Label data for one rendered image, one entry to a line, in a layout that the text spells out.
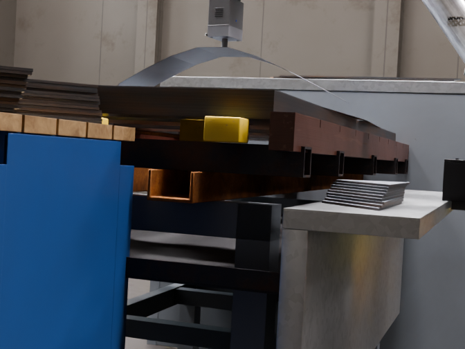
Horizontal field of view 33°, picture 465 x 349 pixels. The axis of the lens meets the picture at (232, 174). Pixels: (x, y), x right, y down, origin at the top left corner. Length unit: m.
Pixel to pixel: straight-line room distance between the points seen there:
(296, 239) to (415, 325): 1.72
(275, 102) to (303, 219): 0.21
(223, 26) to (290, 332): 1.09
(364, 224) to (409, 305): 1.71
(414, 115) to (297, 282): 1.70
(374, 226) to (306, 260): 0.11
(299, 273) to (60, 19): 10.45
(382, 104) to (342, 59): 6.67
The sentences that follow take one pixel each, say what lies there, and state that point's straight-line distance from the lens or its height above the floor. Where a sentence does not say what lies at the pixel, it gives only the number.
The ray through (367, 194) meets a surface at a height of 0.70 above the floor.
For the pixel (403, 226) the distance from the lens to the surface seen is 1.14.
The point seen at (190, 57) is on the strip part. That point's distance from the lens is 2.15.
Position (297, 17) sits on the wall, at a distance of 9.76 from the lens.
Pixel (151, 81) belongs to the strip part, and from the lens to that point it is 2.23.
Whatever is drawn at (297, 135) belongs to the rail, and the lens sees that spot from 1.23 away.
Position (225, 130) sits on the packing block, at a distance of 1.22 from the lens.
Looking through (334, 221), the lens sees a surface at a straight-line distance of 1.15.
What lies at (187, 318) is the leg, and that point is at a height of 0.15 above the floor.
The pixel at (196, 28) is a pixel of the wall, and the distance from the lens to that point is 10.31.
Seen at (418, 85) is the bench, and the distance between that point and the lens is 2.82.
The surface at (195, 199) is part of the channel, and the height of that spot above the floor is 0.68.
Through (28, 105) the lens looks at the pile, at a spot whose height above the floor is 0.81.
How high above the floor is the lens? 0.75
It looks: 1 degrees down
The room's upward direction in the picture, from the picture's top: 3 degrees clockwise
